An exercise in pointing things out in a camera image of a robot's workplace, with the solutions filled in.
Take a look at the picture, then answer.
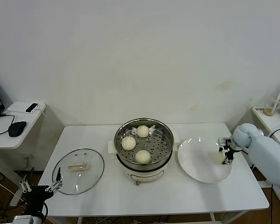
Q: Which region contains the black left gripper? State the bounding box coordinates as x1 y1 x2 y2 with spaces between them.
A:
20 167 63 216

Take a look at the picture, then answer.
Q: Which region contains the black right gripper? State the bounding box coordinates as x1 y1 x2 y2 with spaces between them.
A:
218 138 236 166

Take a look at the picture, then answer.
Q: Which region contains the white steamed baozi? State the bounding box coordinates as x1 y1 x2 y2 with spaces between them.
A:
214 152 226 164
121 136 137 150
135 150 151 165
136 125 150 138

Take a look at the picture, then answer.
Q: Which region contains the round glass pot lid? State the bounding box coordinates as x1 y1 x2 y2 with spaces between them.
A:
52 148 105 196

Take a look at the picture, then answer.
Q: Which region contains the perforated steel steamer basket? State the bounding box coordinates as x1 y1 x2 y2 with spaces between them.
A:
114 118 174 170

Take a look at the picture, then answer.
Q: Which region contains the white round plate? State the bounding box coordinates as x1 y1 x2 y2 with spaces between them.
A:
177 137 233 184

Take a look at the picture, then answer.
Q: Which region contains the white side table with cup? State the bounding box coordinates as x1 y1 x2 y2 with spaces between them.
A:
251 106 280 201

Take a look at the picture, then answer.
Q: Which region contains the white side table with laptop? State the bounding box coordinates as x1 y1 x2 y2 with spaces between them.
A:
0 100 47 207

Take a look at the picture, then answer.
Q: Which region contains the clear plastic drink cup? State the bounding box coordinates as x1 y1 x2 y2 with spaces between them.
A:
263 95 280 117

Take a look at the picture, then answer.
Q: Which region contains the black computer mouse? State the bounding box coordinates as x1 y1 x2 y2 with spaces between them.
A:
8 121 27 138

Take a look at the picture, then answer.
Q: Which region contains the flat white box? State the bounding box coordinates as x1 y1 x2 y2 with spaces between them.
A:
7 101 46 114

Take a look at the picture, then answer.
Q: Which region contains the white wall socket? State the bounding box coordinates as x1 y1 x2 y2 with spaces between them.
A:
20 153 35 168

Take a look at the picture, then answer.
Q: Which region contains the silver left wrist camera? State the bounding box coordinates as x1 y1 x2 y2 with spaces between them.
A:
13 215 35 224

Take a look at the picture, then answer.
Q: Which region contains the black white hanging cable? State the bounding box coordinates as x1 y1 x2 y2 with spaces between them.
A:
250 123 280 171

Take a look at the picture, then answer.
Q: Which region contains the black laptop cable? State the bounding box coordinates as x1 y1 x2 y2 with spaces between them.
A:
0 112 15 140

